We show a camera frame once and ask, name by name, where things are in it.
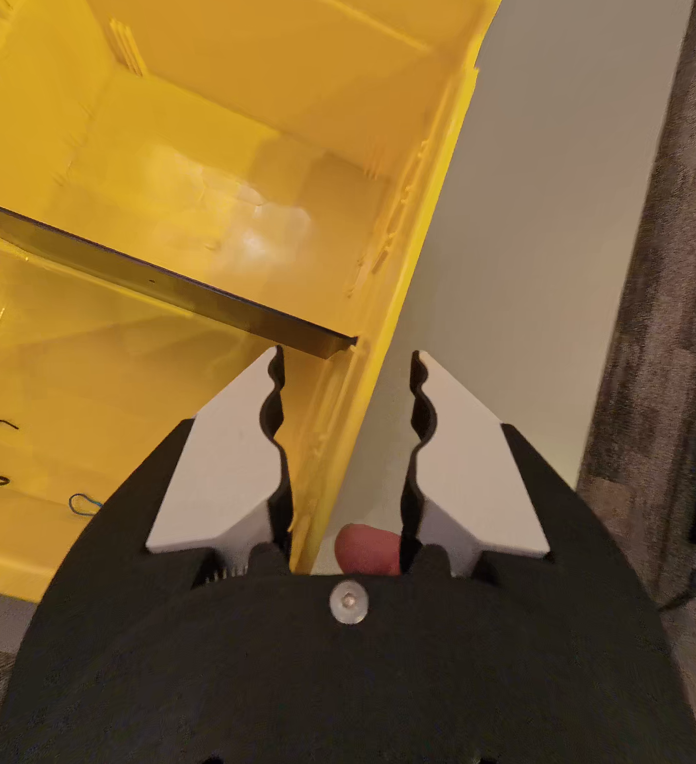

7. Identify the black bin divider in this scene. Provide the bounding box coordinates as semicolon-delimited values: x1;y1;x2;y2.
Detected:
0;194;359;361

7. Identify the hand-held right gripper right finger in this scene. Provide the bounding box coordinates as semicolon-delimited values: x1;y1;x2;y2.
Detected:
400;350;550;577

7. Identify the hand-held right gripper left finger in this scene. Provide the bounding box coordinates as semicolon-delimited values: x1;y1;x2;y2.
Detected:
145;345;294;577

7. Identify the person's right hand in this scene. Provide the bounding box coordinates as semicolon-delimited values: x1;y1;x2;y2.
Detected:
335;523;402;577

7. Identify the yellow plastic bin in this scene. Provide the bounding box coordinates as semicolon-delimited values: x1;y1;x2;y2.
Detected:
0;0;501;604

